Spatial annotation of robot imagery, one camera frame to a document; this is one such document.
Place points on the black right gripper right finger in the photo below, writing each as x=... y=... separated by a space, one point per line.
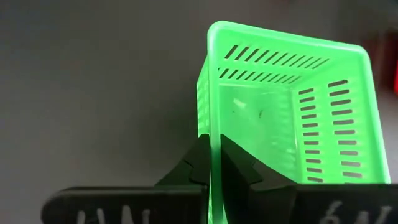
x=242 y=186

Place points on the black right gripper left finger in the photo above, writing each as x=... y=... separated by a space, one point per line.
x=196 y=168

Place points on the green slotted plastic basket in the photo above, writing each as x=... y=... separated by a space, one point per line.
x=273 y=124

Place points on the red plastic basket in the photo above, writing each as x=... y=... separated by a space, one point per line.
x=395 y=82

